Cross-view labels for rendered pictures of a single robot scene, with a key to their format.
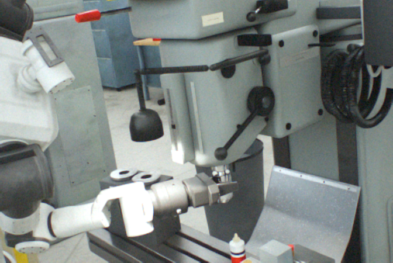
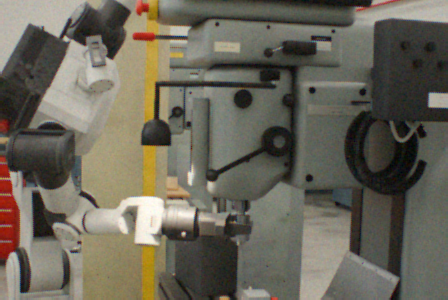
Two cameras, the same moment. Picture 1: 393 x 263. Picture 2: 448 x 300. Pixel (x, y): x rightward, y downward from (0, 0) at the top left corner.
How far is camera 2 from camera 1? 0.80 m
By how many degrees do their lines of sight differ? 28
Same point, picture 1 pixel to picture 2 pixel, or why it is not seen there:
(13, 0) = (108, 22)
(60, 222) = (90, 217)
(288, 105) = (313, 156)
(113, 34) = not seen: hidden behind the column
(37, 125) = (78, 115)
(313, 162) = (374, 248)
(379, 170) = (425, 265)
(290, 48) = (325, 98)
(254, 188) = not seen: outside the picture
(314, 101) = not seen: hidden behind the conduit
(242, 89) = (259, 124)
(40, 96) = (92, 96)
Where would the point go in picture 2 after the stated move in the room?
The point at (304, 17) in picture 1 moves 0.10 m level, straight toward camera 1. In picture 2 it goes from (353, 73) to (333, 71)
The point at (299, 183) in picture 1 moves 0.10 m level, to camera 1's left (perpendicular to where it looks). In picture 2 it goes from (358, 271) to (323, 267)
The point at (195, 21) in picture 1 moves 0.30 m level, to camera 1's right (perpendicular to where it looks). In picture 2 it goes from (207, 45) to (337, 44)
